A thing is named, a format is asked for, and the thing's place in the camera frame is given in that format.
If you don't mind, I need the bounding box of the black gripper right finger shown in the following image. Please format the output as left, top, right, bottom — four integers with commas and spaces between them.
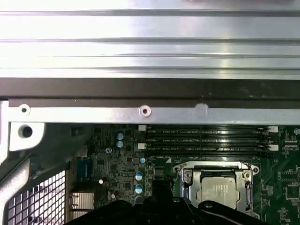
163, 180, 262, 225

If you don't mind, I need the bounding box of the black RAM slot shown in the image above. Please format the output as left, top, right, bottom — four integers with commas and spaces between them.
145, 150, 270, 156
145, 134, 270, 141
138, 125, 279, 132
138, 142, 279, 151

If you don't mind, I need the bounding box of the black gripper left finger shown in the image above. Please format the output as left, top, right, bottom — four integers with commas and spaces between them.
67, 180, 164, 225

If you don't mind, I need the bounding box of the silver CPU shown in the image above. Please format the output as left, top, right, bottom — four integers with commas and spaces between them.
200, 175, 236, 209

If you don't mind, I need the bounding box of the metal rear port block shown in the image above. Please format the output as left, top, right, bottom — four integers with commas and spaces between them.
76, 158, 94, 183

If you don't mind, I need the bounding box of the black PC case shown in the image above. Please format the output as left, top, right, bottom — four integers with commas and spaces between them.
0, 77, 300, 225

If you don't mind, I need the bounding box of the thin metal locking lever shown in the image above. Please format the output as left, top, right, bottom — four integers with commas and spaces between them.
240, 160, 251, 207

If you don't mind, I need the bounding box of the CPU socket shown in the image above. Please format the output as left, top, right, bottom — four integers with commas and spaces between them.
173, 161, 261, 215

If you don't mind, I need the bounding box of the green motherboard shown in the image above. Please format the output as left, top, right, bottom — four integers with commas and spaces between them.
67, 123, 300, 225

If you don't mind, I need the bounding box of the metal socket cover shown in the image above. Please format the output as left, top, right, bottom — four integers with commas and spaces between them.
181, 164, 254, 211

